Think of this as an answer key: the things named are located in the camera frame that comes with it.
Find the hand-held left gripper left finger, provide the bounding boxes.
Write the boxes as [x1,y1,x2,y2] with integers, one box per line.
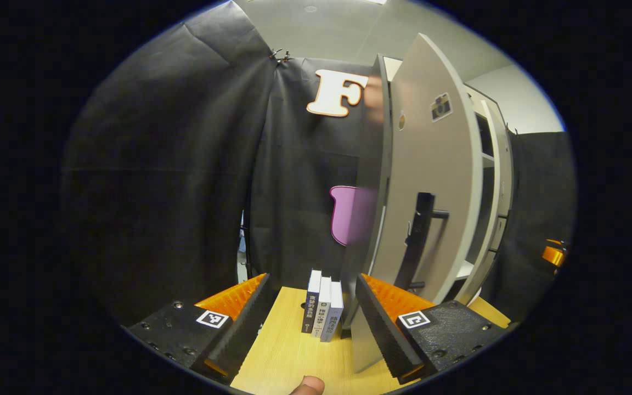
[121,273,272,385]

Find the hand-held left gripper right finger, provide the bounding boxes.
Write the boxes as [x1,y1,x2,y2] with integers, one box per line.
[355,273,506,385]

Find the white cabinet door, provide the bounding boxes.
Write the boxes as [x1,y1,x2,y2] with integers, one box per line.
[349,33,484,374]
[481,88,515,300]

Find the white cabinet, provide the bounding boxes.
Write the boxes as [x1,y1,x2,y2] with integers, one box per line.
[341,54,516,330]

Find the light blue book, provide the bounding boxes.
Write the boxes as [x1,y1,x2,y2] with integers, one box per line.
[320,281,344,343]

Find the white book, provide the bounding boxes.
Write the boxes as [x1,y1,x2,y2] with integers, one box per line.
[312,276,332,338]

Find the dark blue book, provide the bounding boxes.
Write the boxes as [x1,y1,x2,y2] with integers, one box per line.
[301,269,322,334]

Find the black backdrop cloth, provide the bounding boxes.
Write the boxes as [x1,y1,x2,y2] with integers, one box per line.
[61,1,576,324]

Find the black left door handle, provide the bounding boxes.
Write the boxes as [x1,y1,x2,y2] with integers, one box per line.
[396,192,451,292]

